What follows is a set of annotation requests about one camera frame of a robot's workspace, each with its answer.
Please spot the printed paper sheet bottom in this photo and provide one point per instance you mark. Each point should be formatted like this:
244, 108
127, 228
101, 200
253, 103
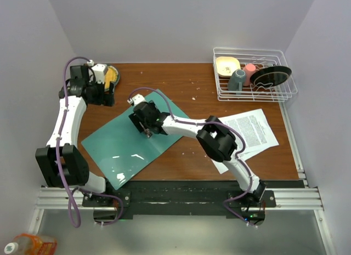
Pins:
234, 164

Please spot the pink cup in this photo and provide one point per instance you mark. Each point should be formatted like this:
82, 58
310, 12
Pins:
249, 70

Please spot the black round plate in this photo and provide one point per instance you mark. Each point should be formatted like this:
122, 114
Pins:
270, 77

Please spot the green plate with woven mat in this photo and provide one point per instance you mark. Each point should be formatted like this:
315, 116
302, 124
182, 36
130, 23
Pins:
112, 76

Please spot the teal file folder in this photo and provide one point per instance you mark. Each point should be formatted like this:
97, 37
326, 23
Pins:
121, 151

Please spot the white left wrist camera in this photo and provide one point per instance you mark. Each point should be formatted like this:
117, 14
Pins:
100, 71

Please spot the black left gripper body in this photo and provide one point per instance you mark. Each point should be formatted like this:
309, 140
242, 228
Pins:
97, 92

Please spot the orange plastic bottle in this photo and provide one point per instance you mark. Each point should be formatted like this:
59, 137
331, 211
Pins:
31, 244

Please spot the grey blue mug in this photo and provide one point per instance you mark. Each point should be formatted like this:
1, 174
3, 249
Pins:
236, 81

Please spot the printed paper sheet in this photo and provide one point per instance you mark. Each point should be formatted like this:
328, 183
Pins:
234, 164
254, 129

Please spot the printed paper sheet top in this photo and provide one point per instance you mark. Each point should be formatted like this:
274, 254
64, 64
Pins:
254, 129

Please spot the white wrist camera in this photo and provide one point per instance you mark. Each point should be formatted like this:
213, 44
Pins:
135, 98
100, 71

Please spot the metal folder clip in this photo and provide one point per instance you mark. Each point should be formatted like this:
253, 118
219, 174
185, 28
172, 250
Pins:
146, 131

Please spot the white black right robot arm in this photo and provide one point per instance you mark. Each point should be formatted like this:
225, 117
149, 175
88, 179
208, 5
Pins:
217, 140

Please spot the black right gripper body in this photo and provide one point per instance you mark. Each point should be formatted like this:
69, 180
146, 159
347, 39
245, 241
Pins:
136, 120

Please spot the cream square plate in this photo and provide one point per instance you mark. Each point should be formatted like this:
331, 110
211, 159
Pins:
226, 66

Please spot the white wire dish rack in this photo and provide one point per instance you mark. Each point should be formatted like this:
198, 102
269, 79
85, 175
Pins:
261, 58

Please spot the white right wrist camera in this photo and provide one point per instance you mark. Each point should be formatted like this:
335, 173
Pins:
135, 98

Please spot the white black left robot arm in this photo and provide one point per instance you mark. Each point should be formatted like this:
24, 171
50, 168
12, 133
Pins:
60, 161

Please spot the aluminium frame rail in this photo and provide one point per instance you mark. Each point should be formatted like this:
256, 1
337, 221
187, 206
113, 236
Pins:
296, 226

